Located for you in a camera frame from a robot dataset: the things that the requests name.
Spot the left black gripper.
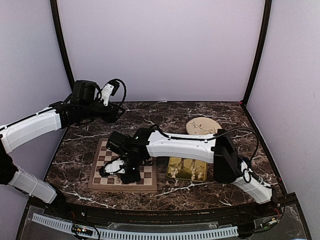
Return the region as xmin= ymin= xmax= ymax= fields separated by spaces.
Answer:
xmin=80 ymin=97 xmax=125 ymax=123

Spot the wooden chess board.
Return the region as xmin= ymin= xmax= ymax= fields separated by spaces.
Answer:
xmin=88 ymin=138 xmax=157 ymax=193

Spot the gold metal tray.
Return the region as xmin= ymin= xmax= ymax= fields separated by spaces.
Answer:
xmin=166 ymin=157 xmax=208 ymax=183

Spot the white chess queen piece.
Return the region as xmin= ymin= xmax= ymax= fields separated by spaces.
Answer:
xmin=114 ymin=175 xmax=121 ymax=185

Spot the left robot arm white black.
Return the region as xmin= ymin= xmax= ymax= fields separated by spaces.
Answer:
xmin=0 ymin=78 xmax=125 ymax=218

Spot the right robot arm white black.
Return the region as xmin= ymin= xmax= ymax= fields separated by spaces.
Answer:
xmin=99 ymin=124 xmax=277 ymax=217

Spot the white chess piece cluster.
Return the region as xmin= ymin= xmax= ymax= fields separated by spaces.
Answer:
xmin=175 ymin=158 xmax=196 ymax=174

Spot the beige floral ceramic plate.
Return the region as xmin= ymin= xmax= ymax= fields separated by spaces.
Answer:
xmin=186 ymin=117 xmax=222 ymax=135

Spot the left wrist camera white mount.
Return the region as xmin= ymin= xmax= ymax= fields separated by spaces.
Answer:
xmin=98 ymin=78 xmax=127 ymax=107

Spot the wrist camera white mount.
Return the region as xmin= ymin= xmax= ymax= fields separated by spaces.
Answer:
xmin=98 ymin=160 xmax=126 ymax=177
xmin=98 ymin=78 xmax=127 ymax=107

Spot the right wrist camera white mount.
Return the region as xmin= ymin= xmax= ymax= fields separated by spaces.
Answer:
xmin=98 ymin=160 xmax=126 ymax=177

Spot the white cable duct strip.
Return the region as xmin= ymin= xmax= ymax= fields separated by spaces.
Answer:
xmin=31 ymin=213 xmax=239 ymax=240

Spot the left black frame post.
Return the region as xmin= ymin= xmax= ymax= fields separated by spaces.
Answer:
xmin=50 ymin=0 xmax=75 ymax=90

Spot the black frame post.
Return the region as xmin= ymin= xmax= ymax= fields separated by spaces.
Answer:
xmin=50 ymin=0 xmax=75 ymax=90
xmin=241 ymin=0 xmax=272 ymax=108

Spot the right black frame post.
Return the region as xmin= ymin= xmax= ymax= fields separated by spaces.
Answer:
xmin=241 ymin=0 xmax=272 ymax=108

